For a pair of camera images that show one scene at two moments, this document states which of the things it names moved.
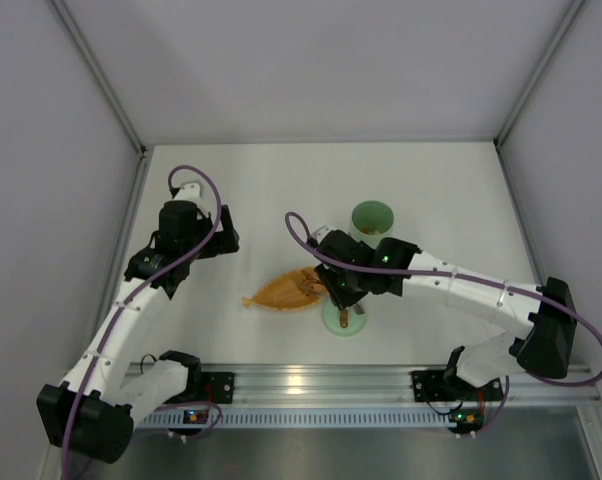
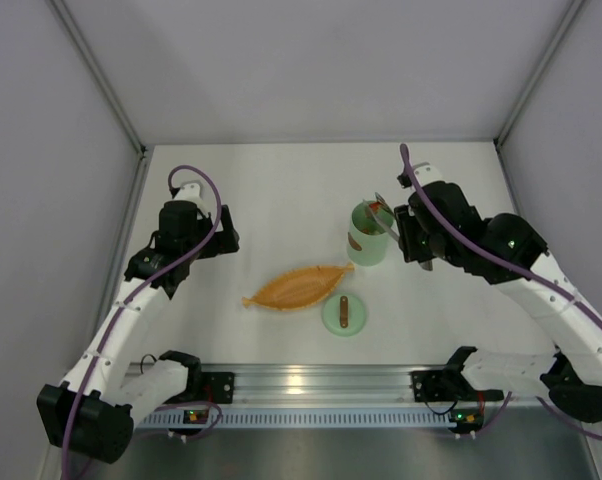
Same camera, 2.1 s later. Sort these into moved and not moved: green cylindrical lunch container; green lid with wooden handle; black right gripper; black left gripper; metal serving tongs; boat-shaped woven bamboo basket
Moved: metal serving tongs; black right gripper
Not moved: green lid with wooden handle; green cylindrical lunch container; boat-shaped woven bamboo basket; black left gripper
